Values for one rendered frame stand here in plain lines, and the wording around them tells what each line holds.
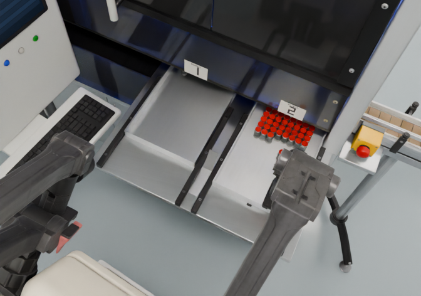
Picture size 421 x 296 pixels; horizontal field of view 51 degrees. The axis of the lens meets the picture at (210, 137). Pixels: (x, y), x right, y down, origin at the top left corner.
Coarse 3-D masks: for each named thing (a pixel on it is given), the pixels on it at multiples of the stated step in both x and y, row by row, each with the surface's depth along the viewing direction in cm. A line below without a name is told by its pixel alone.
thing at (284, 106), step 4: (280, 104) 138; (284, 104) 137; (288, 104) 136; (280, 108) 140; (284, 108) 139; (288, 108) 138; (292, 108) 137; (296, 108) 136; (300, 108) 135; (284, 112) 140; (292, 112) 139; (296, 112) 138; (300, 112) 137; (304, 112) 136; (292, 116) 140; (296, 116) 139; (300, 116) 138
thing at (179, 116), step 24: (168, 72) 159; (168, 96) 155; (192, 96) 156; (216, 96) 156; (144, 120) 150; (168, 120) 150; (192, 120) 151; (216, 120) 151; (144, 144) 145; (168, 144) 146; (192, 144) 146
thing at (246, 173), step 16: (256, 112) 154; (240, 144) 147; (256, 144) 147; (272, 144) 148; (320, 144) 145; (224, 160) 140; (240, 160) 144; (256, 160) 144; (272, 160) 145; (224, 176) 141; (240, 176) 141; (256, 176) 141; (272, 176) 142; (240, 192) 138; (256, 192) 139
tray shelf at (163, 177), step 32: (160, 64) 163; (224, 128) 150; (96, 160) 142; (128, 160) 142; (160, 160) 143; (160, 192) 137; (224, 192) 138; (224, 224) 133; (256, 224) 134; (288, 256) 129
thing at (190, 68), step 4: (184, 60) 143; (184, 64) 145; (188, 64) 144; (192, 64) 142; (184, 68) 147; (188, 68) 146; (192, 68) 144; (196, 68) 143; (200, 68) 142; (204, 68) 141; (188, 72) 147; (192, 72) 146; (196, 72) 145; (200, 72) 144; (204, 72) 143; (196, 76) 147; (200, 76) 146; (204, 76) 145
